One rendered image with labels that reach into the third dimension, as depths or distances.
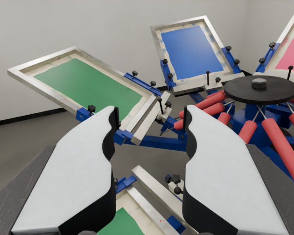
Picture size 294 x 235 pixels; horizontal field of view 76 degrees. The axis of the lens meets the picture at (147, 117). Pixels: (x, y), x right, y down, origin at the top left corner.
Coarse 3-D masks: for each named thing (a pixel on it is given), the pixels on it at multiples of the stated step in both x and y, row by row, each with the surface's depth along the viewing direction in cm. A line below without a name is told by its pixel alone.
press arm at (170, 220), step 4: (172, 216) 83; (168, 220) 82; (172, 220) 82; (176, 220) 81; (172, 224) 80; (176, 224) 80; (180, 224) 79; (176, 228) 78; (180, 228) 80; (184, 228) 82; (180, 232) 81
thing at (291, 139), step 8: (232, 112) 134; (272, 112) 121; (280, 112) 118; (288, 112) 114; (232, 120) 121; (280, 120) 120; (288, 120) 116; (288, 128) 118; (184, 136) 113; (264, 152) 94; (272, 152) 93; (272, 160) 89; (280, 160) 88; (280, 168) 84; (288, 176) 80
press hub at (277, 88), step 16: (240, 80) 99; (256, 80) 89; (272, 80) 93; (288, 80) 90; (240, 96) 85; (256, 96) 82; (272, 96) 80; (288, 96) 78; (240, 112) 104; (256, 112) 93; (240, 128) 97; (256, 144) 96; (272, 144) 98
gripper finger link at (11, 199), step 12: (36, 156) 8; (48, 156) 8; (24, 168) 7; (36, 168) 7; (12, 180) 7; (24, 180) 7; (36, 180) 7; (0, 192) 6; (12, 192) 6; (24, 192) 6; (0, 204) 6; (12, 204) 6; (24, 204) 6; (0, 216) 6; (12, 216) 6; (0, 228) 5
